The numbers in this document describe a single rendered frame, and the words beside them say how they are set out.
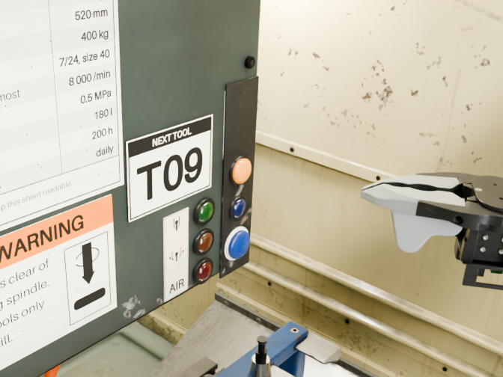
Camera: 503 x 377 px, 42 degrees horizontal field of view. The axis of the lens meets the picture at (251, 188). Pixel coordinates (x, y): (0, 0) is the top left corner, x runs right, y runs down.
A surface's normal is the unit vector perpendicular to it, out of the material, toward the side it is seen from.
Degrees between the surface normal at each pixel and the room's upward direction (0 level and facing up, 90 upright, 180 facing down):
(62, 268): 90
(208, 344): 24
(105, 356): 0
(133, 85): 90
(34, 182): 90
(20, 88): 90
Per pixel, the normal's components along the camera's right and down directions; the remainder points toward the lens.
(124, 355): 0.05, -0.91
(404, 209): -0.53, 0.33
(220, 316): -0.22, -0.71
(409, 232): -0.22, 0.40
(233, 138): 0.77, 0.30
